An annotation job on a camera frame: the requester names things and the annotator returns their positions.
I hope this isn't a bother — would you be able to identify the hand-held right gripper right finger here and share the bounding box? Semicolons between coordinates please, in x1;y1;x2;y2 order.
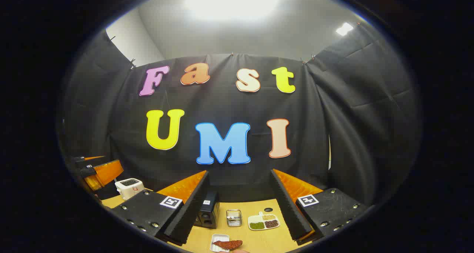
270;169;370;246

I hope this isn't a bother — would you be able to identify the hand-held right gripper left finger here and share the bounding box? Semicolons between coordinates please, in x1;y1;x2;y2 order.
109;170;210;246

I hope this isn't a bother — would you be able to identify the black electric oven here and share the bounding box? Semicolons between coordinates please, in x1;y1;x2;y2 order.
194;190;220;229

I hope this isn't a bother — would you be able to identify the brown meat steak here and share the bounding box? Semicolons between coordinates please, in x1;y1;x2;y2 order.
213;240;243;251

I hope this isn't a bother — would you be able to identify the white toaster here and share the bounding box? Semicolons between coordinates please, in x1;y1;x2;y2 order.
114;178;145;201

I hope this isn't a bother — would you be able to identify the white divided plate with beans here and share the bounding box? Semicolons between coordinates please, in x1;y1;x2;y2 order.
247;212;281;231

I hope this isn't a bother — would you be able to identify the white rectangular tray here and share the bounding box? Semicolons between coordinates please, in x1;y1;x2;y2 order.
210;234;230;253

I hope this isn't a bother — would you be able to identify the black backdrop cloth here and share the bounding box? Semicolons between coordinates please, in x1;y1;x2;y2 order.
61;21;423;209

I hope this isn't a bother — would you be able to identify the ceiling light panel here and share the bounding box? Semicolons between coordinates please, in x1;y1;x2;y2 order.
335;22;355;37
184;0;281;22

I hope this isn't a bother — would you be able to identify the metal wire basket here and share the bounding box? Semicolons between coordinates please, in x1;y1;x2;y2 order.
226;209;243;227

